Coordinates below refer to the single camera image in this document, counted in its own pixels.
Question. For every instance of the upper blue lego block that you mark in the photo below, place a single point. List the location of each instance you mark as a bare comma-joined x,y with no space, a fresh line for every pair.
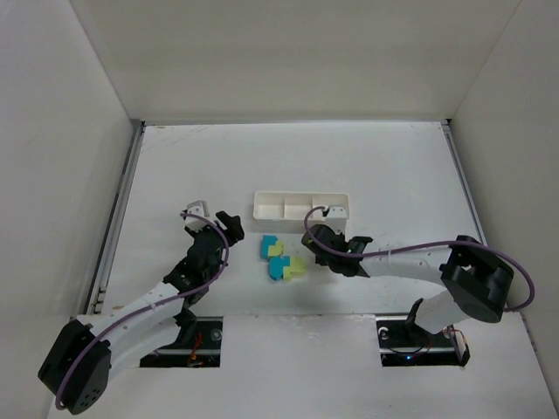
265,242

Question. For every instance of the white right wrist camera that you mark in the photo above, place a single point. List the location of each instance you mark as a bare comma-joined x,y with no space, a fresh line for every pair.
336,217

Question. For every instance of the lower green lego block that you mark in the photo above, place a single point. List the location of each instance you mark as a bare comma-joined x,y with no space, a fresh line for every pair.
293,267

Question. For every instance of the aluminium table rail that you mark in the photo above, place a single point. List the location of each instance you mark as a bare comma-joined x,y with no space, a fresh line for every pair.
102,270
447,131

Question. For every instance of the lower blue lego block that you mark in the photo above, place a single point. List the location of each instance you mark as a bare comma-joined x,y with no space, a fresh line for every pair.
279,268

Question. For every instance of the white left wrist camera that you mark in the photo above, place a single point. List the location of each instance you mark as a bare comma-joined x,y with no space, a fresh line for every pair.
195,216

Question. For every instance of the blue lego block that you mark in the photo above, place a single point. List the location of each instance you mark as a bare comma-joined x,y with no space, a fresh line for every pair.
279,268
265,242

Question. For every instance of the upper green lego block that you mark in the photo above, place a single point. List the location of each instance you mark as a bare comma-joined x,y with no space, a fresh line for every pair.
276,249

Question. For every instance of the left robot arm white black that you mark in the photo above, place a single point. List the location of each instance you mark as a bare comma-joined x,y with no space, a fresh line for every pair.
86,355

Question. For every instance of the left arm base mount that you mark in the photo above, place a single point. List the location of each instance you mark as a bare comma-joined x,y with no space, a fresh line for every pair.
197,345

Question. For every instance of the white three-compartment tray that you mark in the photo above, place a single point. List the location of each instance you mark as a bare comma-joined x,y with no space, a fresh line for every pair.
284,211

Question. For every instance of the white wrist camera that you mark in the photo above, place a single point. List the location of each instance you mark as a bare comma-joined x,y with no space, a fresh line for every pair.
195,216
336,217

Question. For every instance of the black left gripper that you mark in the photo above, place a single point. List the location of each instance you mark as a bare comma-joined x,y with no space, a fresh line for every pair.
223,230

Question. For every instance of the right aluminium table rail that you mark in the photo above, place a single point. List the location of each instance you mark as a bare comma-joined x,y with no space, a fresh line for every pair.
447,131

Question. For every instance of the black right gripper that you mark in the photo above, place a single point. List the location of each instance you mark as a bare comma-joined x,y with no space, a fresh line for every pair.
324,238

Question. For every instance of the green lego block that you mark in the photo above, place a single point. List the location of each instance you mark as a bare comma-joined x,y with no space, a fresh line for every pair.
276,249
293,267

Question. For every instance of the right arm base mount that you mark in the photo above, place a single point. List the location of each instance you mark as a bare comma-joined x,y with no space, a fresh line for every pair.
404,344

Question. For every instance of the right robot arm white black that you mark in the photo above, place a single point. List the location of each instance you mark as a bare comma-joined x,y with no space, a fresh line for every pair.
474,281

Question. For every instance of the left aluminium table rail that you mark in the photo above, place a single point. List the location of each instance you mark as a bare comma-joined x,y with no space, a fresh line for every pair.
102,270

